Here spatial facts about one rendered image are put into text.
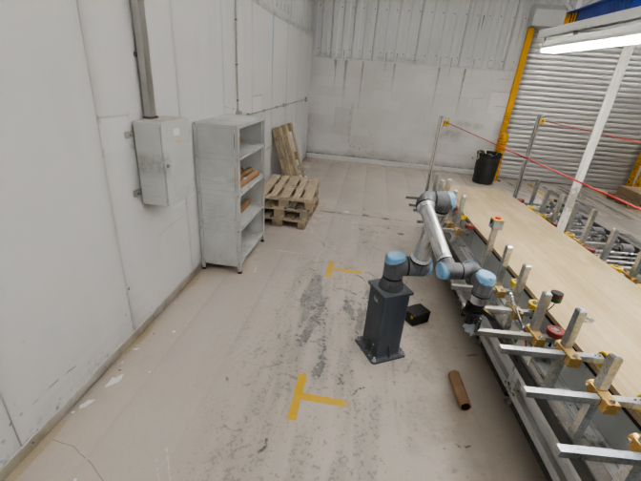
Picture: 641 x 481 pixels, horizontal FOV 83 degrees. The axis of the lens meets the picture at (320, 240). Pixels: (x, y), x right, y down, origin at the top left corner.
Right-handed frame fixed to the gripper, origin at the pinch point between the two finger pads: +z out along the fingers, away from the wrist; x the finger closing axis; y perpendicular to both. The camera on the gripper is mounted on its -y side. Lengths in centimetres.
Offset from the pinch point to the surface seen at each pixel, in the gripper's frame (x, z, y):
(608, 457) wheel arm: 76, -13, -18
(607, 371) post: 47, -24, -31
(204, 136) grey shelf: -178, -57, 209
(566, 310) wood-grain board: -21, -8, -58
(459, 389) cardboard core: -35, 75, -21
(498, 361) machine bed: -59, 66, -55
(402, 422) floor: -9, 83, 22
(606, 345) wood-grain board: 8, -8, -62
